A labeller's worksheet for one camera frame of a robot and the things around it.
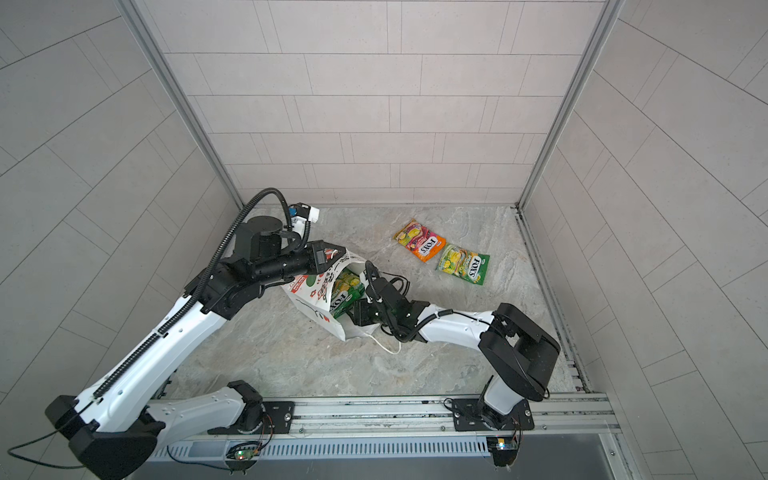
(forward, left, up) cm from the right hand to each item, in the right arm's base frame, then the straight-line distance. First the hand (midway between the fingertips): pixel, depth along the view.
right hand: (350, 312), depth 81 cm
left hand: (+1, -4, +26) cm, 26 cm away
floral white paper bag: (+1, +8, +10) cm, 12 cm away
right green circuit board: (-31, -36, -10) cm, 48 cm away
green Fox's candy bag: (+7, +1, +1) cm, 7 cm away
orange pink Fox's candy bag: (+27, -23, -5) cm, 36 cm away
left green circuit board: (-29, +22, -4) cm, 37 cm away
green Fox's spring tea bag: (+18, -36, -6) cm, 40 cm away
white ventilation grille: (-28, +32, -9) cm, 43 cm away
